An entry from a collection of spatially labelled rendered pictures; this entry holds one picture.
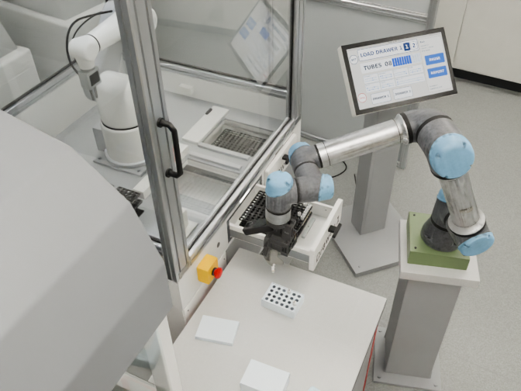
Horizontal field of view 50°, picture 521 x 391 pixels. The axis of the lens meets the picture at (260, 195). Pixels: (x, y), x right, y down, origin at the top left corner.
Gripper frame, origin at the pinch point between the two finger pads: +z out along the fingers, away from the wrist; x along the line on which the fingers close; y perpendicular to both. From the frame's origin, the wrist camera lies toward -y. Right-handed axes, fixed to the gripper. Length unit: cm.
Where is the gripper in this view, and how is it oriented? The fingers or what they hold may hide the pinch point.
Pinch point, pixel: (270, 260)
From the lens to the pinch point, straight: 179.2
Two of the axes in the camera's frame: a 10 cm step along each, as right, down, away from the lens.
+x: 4.6, -5.9, 6.7
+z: 0.0, 7.5, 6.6
